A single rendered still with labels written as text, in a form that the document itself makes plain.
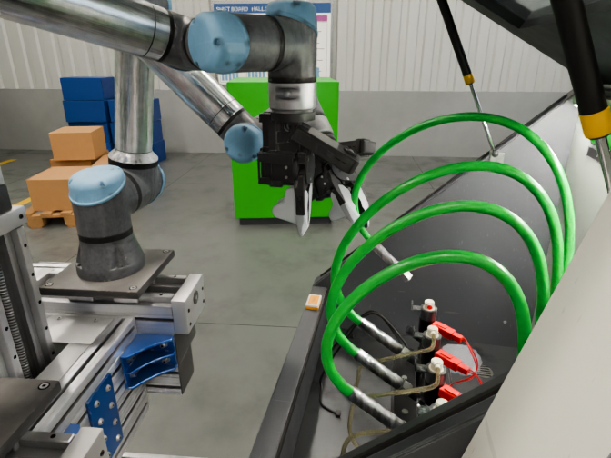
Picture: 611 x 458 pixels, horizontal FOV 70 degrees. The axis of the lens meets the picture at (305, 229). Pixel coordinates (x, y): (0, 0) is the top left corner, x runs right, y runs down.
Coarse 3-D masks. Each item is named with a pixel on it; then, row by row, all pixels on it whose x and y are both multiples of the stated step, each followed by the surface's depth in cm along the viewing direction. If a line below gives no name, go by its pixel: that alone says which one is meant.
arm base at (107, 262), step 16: (80, 240) 97; (96, 240) 96; (112, 240) 97; (128, 240) 100; (80, 256) 100; (96, 256) 97; (112, 256) 97; (128, 256) 100; (144, 256) 105; (80, 272) 98; (96, 272) 97; (112, 272) 98; (128, 272) 100
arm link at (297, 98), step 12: (276, 84) 65; (288, 84) 65; (300, 84) 65; (312, 84) 66; (276, 96) 66; (288, 96) 65; (300, 96) 65; (312, 96) 67; (276, 108) 67; (288, 108) 66; (300, 108) 66; (312, 108) 68
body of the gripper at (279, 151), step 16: (272, 112) 68; (272, 128) 69; (288, 128) 72; (272, 144) 70; (288, 144) 70; (272, 160) 70; (288, 160) 69; (304, 160) 69; (272, 176) 71; (288, 176) 71
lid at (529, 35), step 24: (480, 0) 82; (504, 0) 78; (528, 0) 69; (600, 0) 51; (504, 24) 86; (528, 24) 78; (552, 24) 66; (600, 24) 53; (552, 48) 81; (600, 48) 63; (600, 72) 76
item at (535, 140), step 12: (432, 120) 72; (444, 120) 71; (456, 120) 70; (468, 120) 69; (480, 120) 68; (492, 120) 67; (504, 120) 66; (408, 132) 75; (516, 132) 66; (528, 132) 65; (384, 144) 79; (540, 144) 65; (372, 156) 80; (552, 156) 64; (552, 168) 65; (360, 180) 83; (564, 180) 65; (564, 192) 65; (564, 204) 66; (564, 216) 66; (564, 240) 67; (564, 252) 68; (564, 264) 68
